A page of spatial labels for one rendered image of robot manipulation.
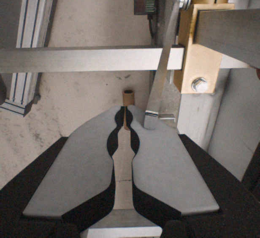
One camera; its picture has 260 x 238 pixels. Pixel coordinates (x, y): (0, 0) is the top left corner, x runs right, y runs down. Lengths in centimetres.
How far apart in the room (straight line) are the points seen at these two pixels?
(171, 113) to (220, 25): 33
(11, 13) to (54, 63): 78
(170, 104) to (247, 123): 20
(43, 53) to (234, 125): 50
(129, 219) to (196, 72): 25
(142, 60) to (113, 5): 87
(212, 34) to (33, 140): 155
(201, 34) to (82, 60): 16
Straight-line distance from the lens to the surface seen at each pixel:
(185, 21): 26
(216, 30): 19
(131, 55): 24
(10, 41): 106
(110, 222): 33
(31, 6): 96
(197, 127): 64
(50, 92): 131
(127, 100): 114
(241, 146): 55
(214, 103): 61
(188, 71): 25
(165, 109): 47
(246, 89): 52
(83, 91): 123
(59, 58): 26
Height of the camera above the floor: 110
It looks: 61 degrees down
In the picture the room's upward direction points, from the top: 178 degrees clockwise
